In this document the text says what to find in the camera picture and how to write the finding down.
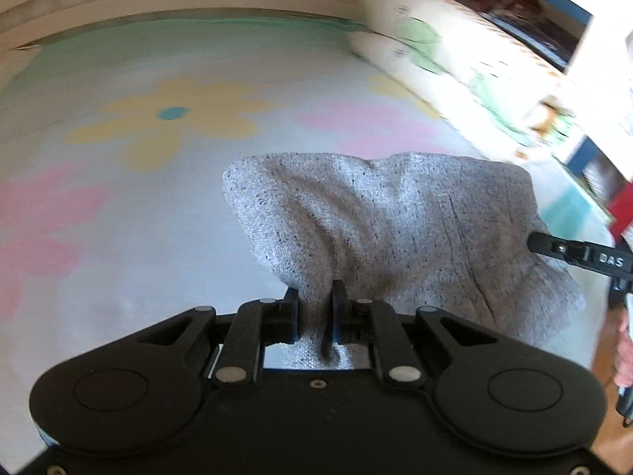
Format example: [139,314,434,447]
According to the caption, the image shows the blue bookshelf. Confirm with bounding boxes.
[465,0,633,181]

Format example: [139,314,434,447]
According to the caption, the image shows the red object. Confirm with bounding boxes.
[607,193,633,248]

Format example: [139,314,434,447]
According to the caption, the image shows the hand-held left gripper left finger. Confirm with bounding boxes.
[133,286,301,388]

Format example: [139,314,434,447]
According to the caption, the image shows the person's right hand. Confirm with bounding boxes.
[614,304,633,393]

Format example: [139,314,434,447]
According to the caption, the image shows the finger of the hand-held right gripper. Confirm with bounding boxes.
[527,230,633,282]

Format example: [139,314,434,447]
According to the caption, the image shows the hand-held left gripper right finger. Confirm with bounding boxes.
[330,280,498,387]

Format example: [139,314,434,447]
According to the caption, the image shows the pastel floral bed sheet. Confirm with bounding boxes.
[0,15,619,456]

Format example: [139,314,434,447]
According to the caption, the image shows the grey speckled pants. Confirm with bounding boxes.
[222,151,587,371]

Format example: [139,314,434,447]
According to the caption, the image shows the white green patterned pillows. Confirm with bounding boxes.
[346,0,587,162]

